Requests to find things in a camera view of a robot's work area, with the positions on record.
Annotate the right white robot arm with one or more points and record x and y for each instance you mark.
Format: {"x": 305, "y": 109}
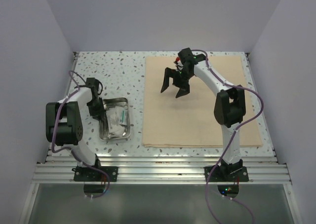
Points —
{"x": 229, "y": 109}

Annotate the beige cloth drape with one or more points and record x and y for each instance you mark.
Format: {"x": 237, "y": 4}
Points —
{"x": 189, "y": 121}

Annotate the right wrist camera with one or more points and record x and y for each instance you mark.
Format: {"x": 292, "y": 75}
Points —
{"x": 186, "y": 55}

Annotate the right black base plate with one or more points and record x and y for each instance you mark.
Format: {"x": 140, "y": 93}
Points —
{"x": 219, "y": 176}

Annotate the stainless steel tray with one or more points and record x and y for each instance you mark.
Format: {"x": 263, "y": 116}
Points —
{"x": 117, "y": 103}

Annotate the white blue sachet packet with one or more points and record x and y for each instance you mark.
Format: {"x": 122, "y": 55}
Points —
{"x": 123, "y": 117}

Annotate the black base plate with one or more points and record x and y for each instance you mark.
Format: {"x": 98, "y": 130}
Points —
{"x": 219, "y": 176}
{"x": 84, "y": 174}

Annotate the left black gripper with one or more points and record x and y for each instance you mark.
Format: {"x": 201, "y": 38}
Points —
{"x": 96, "y": 114}

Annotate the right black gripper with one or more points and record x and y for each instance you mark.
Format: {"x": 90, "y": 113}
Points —
{"x": 184, "y": 88}

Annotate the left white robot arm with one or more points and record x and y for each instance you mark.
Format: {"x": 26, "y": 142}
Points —
{"x": 63, "y": 124}

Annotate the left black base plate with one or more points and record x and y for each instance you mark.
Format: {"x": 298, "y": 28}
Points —
{"x": 84, "y": 174}

